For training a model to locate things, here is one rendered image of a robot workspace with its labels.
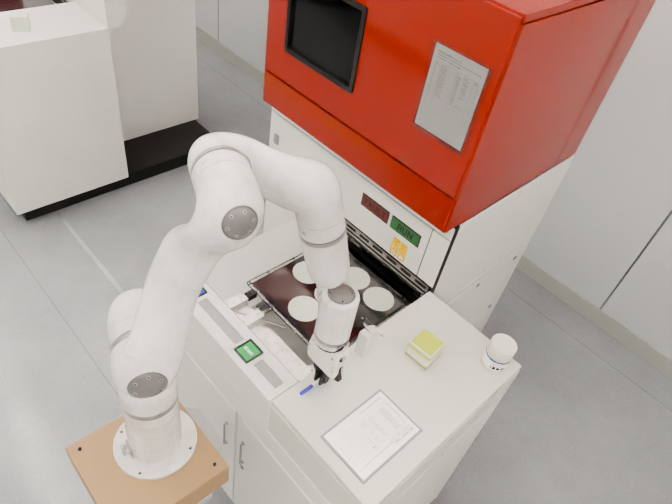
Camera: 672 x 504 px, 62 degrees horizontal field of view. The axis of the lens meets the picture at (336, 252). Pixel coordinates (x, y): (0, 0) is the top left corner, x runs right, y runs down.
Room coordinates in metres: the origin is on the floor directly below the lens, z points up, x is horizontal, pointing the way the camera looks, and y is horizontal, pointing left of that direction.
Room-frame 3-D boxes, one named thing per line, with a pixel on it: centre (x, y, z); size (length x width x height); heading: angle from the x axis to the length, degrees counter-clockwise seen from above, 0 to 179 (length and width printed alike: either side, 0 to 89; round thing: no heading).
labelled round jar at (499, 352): (0.97, -0.49, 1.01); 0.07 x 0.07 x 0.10
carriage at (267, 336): (0.95, 0.14, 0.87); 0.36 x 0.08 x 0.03; 51
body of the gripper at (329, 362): (0.81, -0.03, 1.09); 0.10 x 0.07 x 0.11; 51
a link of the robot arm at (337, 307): (0.81, -0.03, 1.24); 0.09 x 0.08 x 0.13; 13
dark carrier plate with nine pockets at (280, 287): (1.17, -0.01, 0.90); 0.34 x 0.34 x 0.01; 51
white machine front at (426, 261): (1.47, 0.00, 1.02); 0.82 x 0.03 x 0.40; 51
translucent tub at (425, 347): (0.95, -0.29, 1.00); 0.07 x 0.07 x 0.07; 55
